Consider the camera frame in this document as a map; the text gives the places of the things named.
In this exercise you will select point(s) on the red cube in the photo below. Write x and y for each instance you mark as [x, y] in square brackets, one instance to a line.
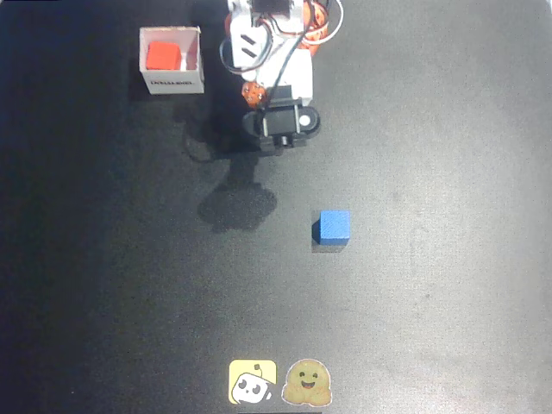
[163, 56]

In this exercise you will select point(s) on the orange robot base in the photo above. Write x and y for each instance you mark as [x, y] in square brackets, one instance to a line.
[317, 26]

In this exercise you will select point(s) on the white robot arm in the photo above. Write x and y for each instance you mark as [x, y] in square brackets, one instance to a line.
[297, 77]

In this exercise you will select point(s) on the white cardboard box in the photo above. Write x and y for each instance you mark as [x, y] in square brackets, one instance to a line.
[174, 82]

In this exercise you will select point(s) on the blue cube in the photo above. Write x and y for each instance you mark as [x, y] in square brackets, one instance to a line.
[334, 226]

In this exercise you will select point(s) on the black table mat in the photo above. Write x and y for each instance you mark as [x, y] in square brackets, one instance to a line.
[276, 293]

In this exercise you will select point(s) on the yellow robot sticker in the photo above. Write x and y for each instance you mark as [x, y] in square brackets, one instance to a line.
[246, 379]

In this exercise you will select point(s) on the smiling hugging face sticker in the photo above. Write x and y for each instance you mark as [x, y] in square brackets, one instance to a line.
[307, 384]

